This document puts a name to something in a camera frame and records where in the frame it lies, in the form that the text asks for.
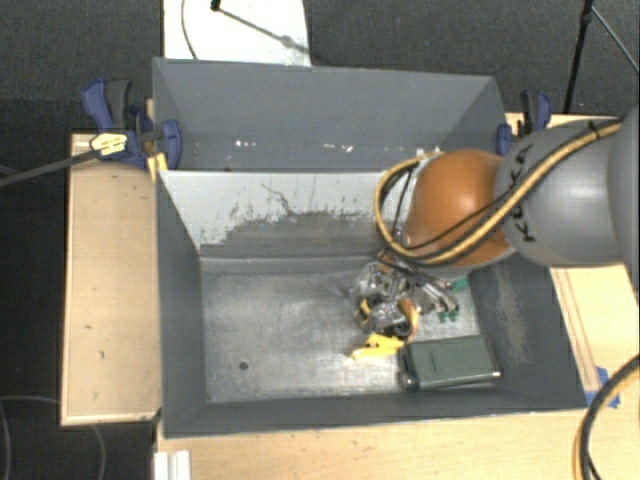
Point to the yellow and black toy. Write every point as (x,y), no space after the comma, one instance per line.
(376,344)

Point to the dark green flat block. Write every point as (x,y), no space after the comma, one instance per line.
(450,363)

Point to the grey metal bin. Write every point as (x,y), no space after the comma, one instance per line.
(280,318)

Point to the pale wood flat board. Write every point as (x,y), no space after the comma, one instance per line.
(112,288)

